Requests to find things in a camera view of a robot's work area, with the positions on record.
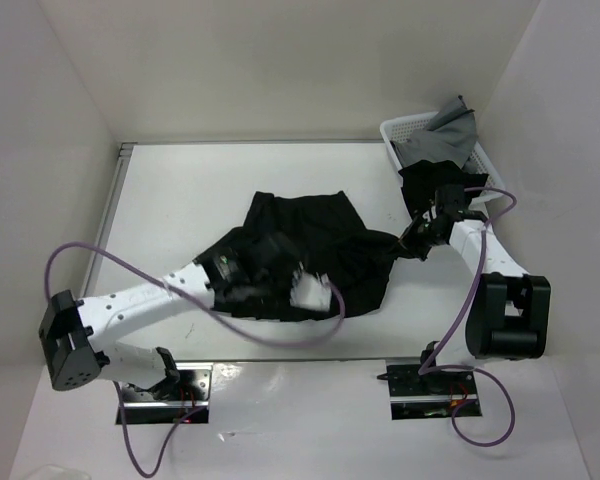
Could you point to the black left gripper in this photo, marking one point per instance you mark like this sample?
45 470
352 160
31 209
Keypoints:
271 303

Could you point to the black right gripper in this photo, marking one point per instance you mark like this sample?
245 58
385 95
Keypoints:
408 239

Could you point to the black pleated skirt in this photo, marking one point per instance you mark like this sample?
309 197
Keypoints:
332 240

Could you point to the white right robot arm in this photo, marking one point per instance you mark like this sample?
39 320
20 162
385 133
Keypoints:
506 312

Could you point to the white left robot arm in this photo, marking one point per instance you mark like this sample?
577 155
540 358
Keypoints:
81 337

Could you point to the black skirt over basket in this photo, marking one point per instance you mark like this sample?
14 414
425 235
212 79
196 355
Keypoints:
430 189

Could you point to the grey skirt in basket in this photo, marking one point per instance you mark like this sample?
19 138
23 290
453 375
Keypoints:
450 135

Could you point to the white plastic basket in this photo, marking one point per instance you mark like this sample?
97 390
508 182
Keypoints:
400 129

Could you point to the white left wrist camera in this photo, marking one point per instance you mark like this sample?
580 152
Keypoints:
311 292

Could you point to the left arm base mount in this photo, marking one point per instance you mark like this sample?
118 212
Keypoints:
189 398

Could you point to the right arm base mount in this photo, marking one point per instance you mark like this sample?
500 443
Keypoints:
432 396

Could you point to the aluminium table edge rail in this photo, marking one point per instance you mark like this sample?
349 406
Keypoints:
122 162

